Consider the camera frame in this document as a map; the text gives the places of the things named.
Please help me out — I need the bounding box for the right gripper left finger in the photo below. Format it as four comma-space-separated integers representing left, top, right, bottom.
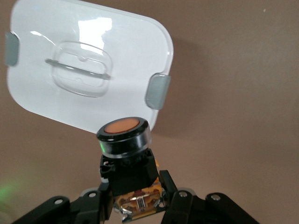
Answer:
9, 181, 115, 224

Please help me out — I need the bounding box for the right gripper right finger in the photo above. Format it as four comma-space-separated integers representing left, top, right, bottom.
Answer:
160, 170, 260, 224

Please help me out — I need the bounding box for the orange push button switch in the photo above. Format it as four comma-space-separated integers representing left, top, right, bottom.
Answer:
96, 116, 165, 221

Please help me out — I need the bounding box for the white lidded storage box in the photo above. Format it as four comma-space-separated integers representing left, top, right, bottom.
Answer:
4, 0, 175, 135

